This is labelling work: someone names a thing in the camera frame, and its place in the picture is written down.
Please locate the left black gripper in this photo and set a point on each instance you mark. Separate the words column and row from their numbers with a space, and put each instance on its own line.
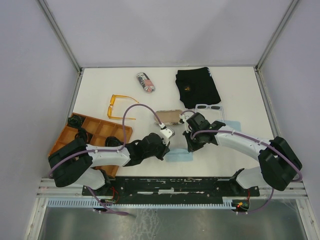
column 165, row 149

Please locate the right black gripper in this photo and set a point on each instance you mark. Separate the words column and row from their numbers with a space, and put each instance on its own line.
column 191, row 146

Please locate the light blue cleaning cloth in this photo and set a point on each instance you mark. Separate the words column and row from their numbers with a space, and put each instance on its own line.
column 178, row 155

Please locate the map print glasses case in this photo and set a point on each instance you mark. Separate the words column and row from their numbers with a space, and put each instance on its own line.
column 170, row 117

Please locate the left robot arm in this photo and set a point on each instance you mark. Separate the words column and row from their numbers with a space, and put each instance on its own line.
column 75, row 162

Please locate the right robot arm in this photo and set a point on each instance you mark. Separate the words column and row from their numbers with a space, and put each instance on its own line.
column 278, row 163

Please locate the orange sunglasses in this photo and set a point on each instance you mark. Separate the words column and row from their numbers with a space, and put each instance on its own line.
column 112, row 104

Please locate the black sunglasses in tray middle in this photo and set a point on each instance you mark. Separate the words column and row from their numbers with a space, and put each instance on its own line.
column 84, row 135

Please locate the black sunglasses in tray corner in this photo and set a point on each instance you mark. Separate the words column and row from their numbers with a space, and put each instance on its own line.
column 75, row 121

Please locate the orange compartment tray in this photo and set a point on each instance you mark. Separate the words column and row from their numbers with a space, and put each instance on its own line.
column 100, row 130

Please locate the black folded cloth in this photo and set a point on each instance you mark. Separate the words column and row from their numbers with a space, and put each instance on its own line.
column 196, row 86

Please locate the flag print glasses case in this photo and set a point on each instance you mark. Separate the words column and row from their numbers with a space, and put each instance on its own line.
column 145, row 82

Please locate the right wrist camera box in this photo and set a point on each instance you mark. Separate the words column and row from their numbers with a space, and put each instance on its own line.
column 184, row 118

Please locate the white frame sunglasses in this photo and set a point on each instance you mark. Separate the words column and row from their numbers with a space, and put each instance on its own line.
column 213, row 108

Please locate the right corner aluminium post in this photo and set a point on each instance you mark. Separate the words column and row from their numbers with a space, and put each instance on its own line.
column 277, row 33

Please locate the corner aluminium post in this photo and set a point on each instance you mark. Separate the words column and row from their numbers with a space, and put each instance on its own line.
column 58, row 33
column 277, row 33

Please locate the left corner aluminium post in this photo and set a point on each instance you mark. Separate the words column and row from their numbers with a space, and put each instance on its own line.
column 58, row 33

